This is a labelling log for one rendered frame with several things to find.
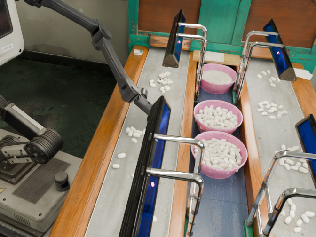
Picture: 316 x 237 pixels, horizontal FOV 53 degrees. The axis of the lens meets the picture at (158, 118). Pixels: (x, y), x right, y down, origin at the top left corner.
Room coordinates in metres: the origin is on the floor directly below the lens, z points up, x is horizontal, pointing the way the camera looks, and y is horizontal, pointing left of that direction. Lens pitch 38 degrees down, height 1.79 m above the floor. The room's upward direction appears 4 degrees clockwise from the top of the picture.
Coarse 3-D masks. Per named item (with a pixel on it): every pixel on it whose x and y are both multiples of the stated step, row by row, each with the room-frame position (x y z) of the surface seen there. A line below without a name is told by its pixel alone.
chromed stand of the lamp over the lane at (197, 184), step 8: (160, 136) 0.76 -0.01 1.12; (168, 136) 0.76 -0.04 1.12; (176, 136) 0.76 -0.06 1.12; (192, 144) 0.74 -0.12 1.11; (200, 144) 0.75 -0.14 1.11; (200, 152) 0.74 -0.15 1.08; (200, 160) 0.74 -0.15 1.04; (152, 168) 0.62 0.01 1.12; (160, 168) 0.62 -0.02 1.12; (200, 168) 0.75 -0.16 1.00; (160, 176) 0.60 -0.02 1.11; (168, 176) 0.60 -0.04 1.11; (176, 176) 0.60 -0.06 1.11; (184, 176) 0.60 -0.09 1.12; (192, 176) 0.60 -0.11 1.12; (192, 184) 0.75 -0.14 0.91; (200, 184) 0.59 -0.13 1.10; (192, 192) 0.74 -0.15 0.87; (200, 192) 0.59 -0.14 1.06; (192, 200) 0.73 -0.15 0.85; (200, 200) 0.60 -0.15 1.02; (192, 208) 0.60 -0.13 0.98; (192, 216) 0.59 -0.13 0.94; (192, 224) 0.59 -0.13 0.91; (184, 232) 0.68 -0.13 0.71; (192, 232) 0.59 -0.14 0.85
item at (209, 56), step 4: (208, 52) 2.08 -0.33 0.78; (212, 52) 2.09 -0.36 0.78; (216, 52) 2.10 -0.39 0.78; (208, 56) 2.02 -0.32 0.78; (212, 56) 2.02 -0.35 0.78; (216, 56) 2.03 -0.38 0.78; (220, 56) 2.03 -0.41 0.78; (208, 60) 1.96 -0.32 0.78; (212, 60) 1.97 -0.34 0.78; (216, 60) 1.97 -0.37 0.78; (220, 60) 1.97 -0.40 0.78
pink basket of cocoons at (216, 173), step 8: (200, 136) 1.19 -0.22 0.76; (208, 136) 1.21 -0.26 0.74; (216, 136) 1.21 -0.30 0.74; (224, 136) 1.21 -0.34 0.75; (232, 136) 1.19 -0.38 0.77; (240, 144) 1.15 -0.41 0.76; (192, 152) 1.06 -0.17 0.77; (240, 152) 1.12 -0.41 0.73; (208, 168) 0.98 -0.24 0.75; (208, 176) 1.00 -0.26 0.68; (216, 176) 0.98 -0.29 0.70; (224, 176) 0.99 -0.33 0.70
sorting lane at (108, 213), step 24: (144, 72) 1.80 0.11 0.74; (168, 96) 1.54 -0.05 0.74; (144, 120) 1.30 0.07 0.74; (120, 144) 1.11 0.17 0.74; (168, 144) 1.13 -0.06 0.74; (120, 168) 0.95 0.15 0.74; (168, 168) 0.97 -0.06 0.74; (120, 192) 0.82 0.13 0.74; (168, 192) 0.84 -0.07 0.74; (96, 216) 0.70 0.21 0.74; (120, 216) 0.71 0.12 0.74; (168, 216) 0.72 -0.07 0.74
